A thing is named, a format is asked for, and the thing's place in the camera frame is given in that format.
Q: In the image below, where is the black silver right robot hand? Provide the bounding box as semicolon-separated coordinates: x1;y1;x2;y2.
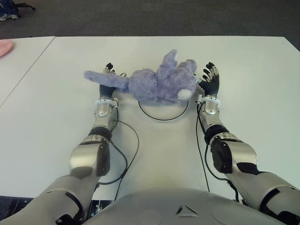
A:
193;61;221;97

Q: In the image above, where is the grey robot torso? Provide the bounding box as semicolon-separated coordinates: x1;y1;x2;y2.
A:
86;187;289;225

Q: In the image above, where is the purple plush bunny doll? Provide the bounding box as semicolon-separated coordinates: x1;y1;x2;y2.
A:
83;49;197;104

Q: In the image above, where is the blue trouser leg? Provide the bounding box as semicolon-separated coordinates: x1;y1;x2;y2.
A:
0;0;17;16

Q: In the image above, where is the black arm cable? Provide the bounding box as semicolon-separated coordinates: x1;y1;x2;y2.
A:
195;103;239;202
98;120;140;201

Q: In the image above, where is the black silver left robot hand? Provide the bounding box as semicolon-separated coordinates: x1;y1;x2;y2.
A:
98;61;128;101

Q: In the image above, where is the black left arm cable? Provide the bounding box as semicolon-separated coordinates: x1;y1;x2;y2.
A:
98;120;140;201

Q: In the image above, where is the white sneaker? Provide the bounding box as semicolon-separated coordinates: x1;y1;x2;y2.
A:
0;13;19;22

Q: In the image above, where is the black office chair base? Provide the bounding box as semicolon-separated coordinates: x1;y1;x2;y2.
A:
13;0;36;11

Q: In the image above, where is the pink plate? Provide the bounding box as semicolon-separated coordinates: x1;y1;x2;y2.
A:
0;39;14;57

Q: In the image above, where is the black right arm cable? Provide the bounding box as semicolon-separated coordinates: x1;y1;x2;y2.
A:
195;103;239;202

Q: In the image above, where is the white plate black rim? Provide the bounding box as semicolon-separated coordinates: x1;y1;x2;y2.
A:
137;99;189;121

